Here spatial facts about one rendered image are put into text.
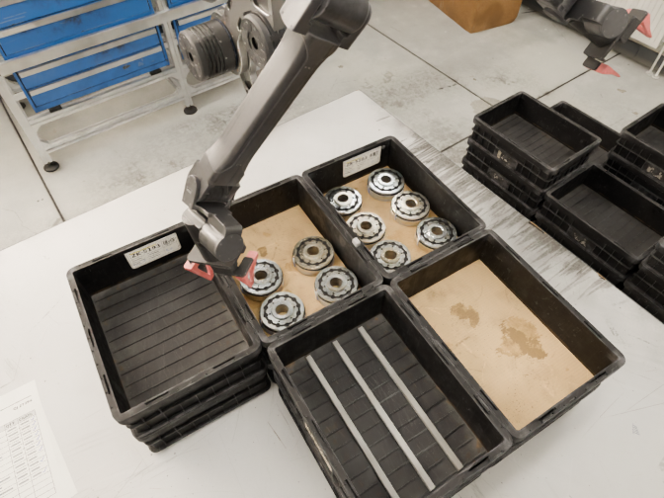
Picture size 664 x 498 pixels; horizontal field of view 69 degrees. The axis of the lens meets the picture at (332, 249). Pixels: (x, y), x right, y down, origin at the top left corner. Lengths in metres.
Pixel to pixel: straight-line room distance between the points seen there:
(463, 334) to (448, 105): 2.18
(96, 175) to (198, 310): 1.82
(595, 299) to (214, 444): 1.04
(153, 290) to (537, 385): 0.90
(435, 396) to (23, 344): 1.02
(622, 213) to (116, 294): 1.84
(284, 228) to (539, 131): 1.33
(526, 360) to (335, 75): 2.53
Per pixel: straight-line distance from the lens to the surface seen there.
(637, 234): 2.18
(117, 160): 2.96
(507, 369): 1.14
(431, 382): 1.09
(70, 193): 2.87
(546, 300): 1.17
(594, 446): 1.29
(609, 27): 1.19
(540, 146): 2.20
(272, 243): 1.26
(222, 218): 0.86
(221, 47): 1.83
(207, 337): 1.15
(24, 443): 1.35
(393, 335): 1.12
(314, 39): 0.70
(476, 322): 1.17
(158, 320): 1.20
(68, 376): 1.37
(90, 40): 2.76
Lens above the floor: 1.82
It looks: 53 degrees down
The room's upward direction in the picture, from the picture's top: straight up
